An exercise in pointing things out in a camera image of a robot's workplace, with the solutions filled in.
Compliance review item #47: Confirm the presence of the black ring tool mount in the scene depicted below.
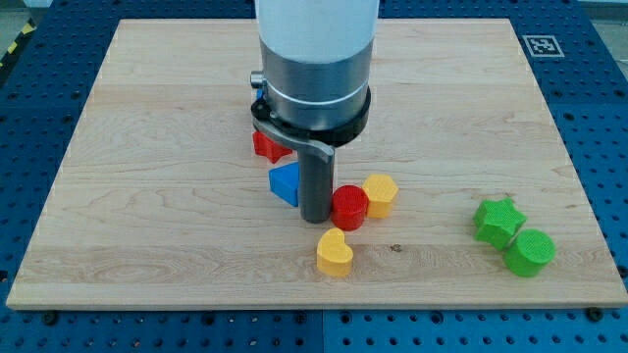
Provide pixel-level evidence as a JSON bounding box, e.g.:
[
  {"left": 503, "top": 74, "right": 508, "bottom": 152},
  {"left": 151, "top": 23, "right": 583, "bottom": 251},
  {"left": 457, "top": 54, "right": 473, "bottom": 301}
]
[{"left": 250, "top": 88, "right": 371, "bottom": 163}]

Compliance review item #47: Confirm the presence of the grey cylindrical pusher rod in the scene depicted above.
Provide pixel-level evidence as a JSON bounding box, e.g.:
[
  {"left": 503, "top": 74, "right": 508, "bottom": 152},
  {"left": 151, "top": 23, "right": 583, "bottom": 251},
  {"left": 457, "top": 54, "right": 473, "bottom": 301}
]
[{"left": 297, "top": 151, "right": 334, "bottom": 224}]

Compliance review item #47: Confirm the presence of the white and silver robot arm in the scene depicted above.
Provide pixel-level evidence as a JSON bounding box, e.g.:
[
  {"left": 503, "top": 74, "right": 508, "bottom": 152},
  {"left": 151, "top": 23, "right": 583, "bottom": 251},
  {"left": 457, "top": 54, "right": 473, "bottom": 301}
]
[{"left": 250, "top": 0, "right": 380, "bottom": 224}]

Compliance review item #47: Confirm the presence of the red circle block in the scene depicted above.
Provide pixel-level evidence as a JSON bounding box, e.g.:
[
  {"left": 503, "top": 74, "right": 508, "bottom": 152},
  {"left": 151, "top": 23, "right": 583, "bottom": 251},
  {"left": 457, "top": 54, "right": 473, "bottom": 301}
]
[{"left": 331, "top": 185, "right": 369, "bottom": 230}]

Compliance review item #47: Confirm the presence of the yellow hexagon block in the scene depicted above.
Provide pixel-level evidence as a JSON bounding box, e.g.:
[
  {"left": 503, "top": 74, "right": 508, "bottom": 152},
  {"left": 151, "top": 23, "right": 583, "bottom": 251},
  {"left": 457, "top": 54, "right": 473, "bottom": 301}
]
[{"left": 362, "top": 174, "right": 398, "bottom": 219}]

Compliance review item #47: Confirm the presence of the green circle block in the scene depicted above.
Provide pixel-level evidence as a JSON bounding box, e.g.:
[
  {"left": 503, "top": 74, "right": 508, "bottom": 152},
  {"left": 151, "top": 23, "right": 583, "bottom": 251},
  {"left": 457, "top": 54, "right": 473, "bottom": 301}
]
[{"left": 503, "top": 228, "right": 556, "bottom": 277}]

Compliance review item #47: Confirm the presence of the blue triangle block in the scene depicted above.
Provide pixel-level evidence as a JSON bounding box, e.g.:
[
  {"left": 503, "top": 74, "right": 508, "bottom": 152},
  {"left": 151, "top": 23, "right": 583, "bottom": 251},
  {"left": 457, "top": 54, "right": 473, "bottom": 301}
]
[{"left": 268, "top": 162, "right": 299, "bottom": 207}]

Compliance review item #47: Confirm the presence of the red star block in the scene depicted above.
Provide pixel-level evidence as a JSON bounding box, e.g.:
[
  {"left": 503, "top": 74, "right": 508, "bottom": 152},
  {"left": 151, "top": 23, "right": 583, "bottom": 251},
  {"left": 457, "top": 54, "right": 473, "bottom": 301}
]
[{"left": 252, "top": 130, "right": 292, "bottom": 164}]

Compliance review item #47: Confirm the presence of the yellow heart block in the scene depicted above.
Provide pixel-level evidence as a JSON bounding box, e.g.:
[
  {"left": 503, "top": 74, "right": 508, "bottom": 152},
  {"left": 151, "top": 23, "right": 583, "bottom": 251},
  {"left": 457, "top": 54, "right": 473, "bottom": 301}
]
[{"left": 316, "top": 227, "right": 353, "bottom": 277}]

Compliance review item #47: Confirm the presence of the wooden board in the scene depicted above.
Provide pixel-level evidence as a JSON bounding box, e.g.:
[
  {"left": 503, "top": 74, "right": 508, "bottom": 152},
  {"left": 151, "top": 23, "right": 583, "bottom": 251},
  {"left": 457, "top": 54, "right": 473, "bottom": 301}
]
[{"left": 7, "top": 19, "right": 627, "bottom": 311}]

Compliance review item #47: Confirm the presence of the green star block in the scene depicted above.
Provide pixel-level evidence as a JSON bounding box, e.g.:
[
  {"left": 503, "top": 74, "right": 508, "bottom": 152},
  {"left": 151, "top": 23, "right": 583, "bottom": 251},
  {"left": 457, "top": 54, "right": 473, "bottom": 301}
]
[{"left": 473, "top": 197, "right": 527, "bottom": 250}]

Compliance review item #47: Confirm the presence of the white fiducial marker tag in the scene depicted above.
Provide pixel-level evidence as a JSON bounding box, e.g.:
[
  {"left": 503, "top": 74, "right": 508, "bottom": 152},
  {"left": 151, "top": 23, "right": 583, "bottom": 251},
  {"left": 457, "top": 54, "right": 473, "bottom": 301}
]
[{"left": 522, "top": 34, "right": 564, "bottom": 58}]

